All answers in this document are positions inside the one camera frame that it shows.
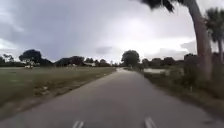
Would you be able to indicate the round dark tree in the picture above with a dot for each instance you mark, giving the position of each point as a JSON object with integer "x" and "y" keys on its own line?
{"x": 130, "y": 57}

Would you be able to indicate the grey asphalt path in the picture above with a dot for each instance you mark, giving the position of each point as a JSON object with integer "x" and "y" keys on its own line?
{"x": 116, "y": 96}

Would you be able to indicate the pale water surface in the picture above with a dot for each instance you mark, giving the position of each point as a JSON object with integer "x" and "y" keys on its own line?
{"x": 155, "y": 70}

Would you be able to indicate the distant row of trees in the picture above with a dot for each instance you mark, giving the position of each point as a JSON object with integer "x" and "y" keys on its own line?
{"x": 66, "y": 61}

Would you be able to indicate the robot's own part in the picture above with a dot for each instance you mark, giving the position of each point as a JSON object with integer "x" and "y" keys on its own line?
{"x": 78, "y": 124}
{"x": 150, "y": 123}

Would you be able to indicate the dry grass field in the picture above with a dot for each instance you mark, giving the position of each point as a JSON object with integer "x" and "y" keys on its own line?
{"x": 40, "y": 80}

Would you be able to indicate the grass verge with bushes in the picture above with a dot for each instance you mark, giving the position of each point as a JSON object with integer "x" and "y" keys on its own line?
{"x": 190, "y": 85}

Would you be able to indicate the tall palm tree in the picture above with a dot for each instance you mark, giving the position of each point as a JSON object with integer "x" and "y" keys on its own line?
{"x": 201, "y": 36}

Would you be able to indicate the short palm tree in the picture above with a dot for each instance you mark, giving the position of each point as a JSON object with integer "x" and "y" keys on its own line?
{"x": 217, "y": 23}

